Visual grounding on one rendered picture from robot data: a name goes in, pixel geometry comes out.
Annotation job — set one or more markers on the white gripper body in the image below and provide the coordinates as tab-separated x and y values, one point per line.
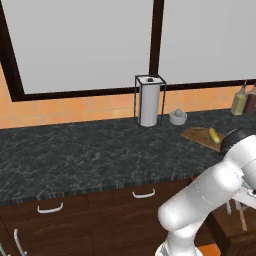
248	197

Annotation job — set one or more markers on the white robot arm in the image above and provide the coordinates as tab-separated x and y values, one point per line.
203	196

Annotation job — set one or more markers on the yellow-green cucumber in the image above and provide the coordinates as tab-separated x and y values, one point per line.
214	135

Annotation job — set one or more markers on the wooden cutting board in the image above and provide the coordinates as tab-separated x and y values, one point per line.
199	135

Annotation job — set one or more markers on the open dark wood drawer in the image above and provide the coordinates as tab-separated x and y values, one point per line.
230	238

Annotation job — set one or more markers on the dark red bottle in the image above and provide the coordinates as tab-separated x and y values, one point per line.
251	101

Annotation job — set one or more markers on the yellow oil bottle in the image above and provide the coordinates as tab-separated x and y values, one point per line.
239	101

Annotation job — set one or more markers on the dark wood drawer front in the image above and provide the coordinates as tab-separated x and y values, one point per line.
146	203
40	216

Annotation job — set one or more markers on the white citrus juicer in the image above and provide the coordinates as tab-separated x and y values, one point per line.
178	117

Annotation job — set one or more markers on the dark wood cupboard door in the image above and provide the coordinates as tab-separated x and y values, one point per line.
133	236
60	241

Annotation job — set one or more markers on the white paper towel roll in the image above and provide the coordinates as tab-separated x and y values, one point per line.
149	103

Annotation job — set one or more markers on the dark framed window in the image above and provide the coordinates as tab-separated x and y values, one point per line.
83	43

